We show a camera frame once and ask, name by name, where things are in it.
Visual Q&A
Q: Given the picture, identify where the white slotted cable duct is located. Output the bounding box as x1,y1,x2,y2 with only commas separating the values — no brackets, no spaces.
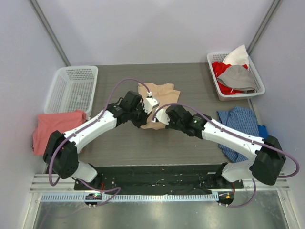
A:
41,192,219,203

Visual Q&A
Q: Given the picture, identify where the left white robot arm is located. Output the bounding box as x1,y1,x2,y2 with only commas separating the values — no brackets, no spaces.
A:
43,91,159,190

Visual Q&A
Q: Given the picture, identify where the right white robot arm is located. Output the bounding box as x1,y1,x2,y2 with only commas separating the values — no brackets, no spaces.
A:
165,105,286,188

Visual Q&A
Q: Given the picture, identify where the pink folded t-shirt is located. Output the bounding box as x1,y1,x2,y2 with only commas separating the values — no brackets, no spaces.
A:
32,110,87,156

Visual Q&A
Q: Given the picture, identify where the blue checkered shirt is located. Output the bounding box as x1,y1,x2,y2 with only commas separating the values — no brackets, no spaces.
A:
217,106,259,163

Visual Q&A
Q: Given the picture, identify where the red garment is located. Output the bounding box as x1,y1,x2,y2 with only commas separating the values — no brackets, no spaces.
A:
212,62,248,95

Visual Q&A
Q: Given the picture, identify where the grey bucket hat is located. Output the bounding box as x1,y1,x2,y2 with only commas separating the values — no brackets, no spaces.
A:
217,65,257,94

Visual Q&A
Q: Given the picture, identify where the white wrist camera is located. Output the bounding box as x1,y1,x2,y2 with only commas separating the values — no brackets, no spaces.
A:
143,92,160,115
152,108,170,125

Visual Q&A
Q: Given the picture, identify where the solid blue garment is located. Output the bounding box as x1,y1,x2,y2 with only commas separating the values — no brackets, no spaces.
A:
257,125,269,139

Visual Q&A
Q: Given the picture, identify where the beige t-shirt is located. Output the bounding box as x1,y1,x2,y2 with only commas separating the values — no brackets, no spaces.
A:
141,83,180,130

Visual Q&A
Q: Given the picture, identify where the purple cable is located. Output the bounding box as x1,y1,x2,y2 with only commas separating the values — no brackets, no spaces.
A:
49,77,153,207
152,103,300,208

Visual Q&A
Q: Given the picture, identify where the right white plastic basket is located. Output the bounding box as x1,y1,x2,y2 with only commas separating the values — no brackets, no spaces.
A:
207,51,265,102

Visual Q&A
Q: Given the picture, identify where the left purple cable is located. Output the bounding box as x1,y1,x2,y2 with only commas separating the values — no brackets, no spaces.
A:
49,77,153,207

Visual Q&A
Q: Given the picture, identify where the white plastic basket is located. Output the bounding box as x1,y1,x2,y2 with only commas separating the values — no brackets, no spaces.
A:
207,51,265,102
44,65,98,119

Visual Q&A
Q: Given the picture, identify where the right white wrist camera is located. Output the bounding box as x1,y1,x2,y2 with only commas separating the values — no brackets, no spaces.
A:
152,108,170,125

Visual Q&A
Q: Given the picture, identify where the left white plastic basket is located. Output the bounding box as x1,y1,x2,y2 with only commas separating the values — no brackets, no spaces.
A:
44,65,98,119

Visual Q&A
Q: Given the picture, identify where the white cloth in basket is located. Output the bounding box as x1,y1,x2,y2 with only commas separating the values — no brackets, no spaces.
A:
222,44,249,67

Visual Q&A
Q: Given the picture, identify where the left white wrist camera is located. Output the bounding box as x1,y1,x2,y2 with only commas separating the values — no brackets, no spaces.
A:
143,92,160,115

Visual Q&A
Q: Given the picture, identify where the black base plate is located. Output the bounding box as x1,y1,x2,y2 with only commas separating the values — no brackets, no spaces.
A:
89,165,244,196

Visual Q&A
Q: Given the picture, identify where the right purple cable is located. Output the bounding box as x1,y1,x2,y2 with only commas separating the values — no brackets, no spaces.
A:
152,103,300,208

